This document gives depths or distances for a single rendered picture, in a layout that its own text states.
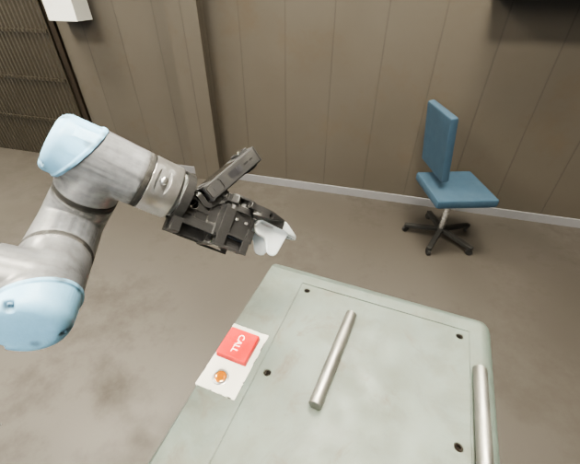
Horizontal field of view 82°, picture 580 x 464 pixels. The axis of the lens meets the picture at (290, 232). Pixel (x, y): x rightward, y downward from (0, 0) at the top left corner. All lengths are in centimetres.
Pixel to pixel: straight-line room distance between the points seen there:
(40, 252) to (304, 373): 43
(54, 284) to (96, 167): 14
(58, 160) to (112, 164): 5
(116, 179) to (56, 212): 8
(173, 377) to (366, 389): 165
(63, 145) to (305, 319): 50
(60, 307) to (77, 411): 190
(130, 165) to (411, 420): 55
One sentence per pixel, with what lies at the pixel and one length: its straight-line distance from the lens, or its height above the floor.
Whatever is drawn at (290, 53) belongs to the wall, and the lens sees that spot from 321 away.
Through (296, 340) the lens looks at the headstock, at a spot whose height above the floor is 126.
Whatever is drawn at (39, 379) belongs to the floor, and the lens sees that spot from 250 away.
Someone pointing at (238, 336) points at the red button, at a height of 127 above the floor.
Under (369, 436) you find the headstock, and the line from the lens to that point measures 61.
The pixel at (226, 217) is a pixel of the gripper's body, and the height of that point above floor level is 154.
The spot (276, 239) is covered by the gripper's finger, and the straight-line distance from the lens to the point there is 54.
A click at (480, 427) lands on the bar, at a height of 127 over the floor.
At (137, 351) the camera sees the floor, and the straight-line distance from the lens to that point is 234.
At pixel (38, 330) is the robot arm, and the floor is 155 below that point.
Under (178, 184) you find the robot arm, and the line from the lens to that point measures 46.
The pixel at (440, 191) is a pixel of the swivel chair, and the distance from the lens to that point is 278.
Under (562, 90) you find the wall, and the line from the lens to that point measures 335.
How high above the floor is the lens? 181
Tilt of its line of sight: 38 degrees down
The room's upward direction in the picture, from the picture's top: straight up
